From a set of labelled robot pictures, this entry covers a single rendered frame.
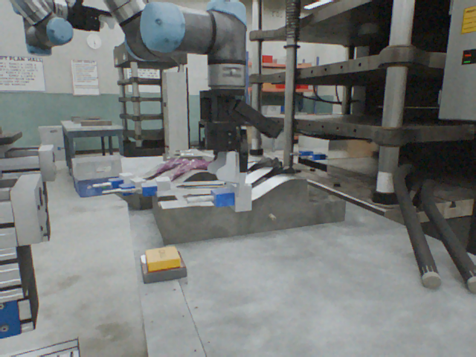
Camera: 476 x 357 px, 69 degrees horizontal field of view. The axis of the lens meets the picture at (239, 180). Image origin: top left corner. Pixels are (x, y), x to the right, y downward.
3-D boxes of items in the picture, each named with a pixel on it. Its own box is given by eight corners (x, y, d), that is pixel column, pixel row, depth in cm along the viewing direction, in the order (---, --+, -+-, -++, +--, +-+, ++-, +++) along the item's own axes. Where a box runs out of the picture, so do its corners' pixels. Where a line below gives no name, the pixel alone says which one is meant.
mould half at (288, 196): (164, 245, 80) (161, 189, 77) (152, 212, 104) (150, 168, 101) (344, 221, 96) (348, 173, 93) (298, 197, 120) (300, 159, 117)
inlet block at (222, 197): (190, 217, 68) (188, 190, 66) (184, 210, 72) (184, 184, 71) (251, 210, 72) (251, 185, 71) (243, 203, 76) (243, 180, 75)
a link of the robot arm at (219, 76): (238, 68, 71) (253, 64, 63) (238, 91, 72) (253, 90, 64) (202, 67, 68) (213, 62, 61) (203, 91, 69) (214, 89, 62)
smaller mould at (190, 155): (167, 172, 163) (166, 158, 162) (163, 166, 177) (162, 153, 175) (208, 169, 170) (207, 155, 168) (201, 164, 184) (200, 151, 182)
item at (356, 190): (383, 227, 112) (385, 207, 110) (243, 163, 231) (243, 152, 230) (549, 203, 140) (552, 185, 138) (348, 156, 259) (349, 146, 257)
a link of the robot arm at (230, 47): (194, 4, 64) (231, 10, 69) (195, 65, 67) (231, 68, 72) (216, -7, 58) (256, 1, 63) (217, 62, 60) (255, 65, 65)
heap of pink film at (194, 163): (169, 184, 114) (167, 161, 112) (148, 175, 128) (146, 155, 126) (232, 175, 129) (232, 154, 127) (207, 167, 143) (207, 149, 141)
